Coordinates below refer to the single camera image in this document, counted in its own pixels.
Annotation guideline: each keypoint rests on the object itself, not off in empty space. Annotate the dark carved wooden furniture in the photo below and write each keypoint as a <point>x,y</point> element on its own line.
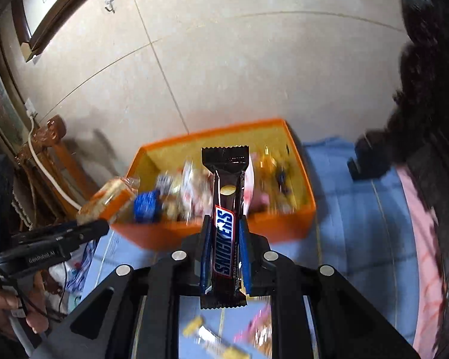
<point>426,82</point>

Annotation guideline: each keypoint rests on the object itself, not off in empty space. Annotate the yellow wrapped candy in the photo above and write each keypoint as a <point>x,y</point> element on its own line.
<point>192,327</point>

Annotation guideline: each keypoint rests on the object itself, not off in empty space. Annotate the layered cake packet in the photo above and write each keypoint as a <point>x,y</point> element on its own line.
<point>104,200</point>

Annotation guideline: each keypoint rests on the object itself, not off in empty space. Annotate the white plastic bag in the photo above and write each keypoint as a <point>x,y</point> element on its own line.
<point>73,269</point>

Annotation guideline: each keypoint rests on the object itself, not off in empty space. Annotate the person's left hand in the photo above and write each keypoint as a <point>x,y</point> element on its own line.
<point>2,304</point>

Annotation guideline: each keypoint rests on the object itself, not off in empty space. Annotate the pink cracker packet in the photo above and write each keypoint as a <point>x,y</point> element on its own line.
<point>260,331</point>

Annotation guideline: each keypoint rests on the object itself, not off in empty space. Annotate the white packet pink print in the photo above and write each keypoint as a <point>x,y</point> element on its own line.
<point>190,190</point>

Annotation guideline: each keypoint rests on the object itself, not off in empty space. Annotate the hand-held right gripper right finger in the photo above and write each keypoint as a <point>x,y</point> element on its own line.
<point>246,254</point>

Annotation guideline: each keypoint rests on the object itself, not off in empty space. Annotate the white wall socket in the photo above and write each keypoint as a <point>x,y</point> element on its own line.
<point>30,108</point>

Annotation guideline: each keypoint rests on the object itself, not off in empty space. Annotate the wall hook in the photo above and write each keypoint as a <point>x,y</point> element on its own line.
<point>110,5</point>

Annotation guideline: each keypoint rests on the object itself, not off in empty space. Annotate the pink cloth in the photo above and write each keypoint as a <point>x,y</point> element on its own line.
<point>422,254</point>

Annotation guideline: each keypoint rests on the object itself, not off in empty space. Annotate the white packet pink hearts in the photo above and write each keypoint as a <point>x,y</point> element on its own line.
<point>256,190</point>

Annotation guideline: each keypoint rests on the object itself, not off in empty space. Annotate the blue snack packet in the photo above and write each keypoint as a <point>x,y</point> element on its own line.
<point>147,206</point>

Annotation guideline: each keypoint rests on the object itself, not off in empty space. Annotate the dark chocolate bar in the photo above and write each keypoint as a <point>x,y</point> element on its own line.
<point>226,228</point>

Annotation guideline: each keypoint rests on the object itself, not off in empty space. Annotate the carved wooden chair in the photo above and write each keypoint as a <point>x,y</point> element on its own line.
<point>50,134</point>

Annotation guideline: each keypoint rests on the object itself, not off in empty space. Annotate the blue checked tablecloth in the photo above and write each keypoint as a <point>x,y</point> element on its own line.
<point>359,213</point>

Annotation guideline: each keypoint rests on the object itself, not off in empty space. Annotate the yellow clear snack packet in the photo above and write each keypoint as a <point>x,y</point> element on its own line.
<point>273,164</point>

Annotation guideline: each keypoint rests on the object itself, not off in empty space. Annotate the orange cardboard box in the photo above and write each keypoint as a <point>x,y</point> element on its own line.
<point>280,228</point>

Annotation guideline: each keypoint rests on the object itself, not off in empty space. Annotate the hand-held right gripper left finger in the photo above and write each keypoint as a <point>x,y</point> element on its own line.
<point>205,246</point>

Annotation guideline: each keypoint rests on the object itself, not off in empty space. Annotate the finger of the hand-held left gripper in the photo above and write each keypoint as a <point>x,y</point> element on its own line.
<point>89,230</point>

